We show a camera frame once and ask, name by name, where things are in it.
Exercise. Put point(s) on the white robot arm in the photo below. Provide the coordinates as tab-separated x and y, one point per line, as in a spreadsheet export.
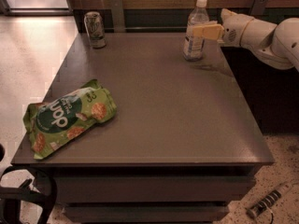
276	45

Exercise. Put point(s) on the left metal wall bracket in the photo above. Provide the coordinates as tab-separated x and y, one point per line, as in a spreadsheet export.
117	13

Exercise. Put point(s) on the right metal wall bracket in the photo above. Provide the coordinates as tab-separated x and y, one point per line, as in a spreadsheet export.
258	7

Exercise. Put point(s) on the grey drawer cabinet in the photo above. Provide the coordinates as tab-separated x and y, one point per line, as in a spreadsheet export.
139	199

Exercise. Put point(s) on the silver green soda can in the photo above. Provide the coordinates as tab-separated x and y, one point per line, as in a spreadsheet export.
95	29

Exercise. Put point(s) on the black chair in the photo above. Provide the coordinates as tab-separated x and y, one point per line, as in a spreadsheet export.
10	198

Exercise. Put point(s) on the green rice chip bag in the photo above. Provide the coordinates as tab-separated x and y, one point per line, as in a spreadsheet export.
52	125

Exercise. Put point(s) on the clear plastic water bottle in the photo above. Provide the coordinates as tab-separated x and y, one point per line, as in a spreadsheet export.
193	43

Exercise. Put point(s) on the metal wall bracket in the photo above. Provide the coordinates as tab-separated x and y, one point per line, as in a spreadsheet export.
117	13
258	7

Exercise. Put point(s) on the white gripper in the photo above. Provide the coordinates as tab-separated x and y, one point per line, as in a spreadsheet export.
234	29

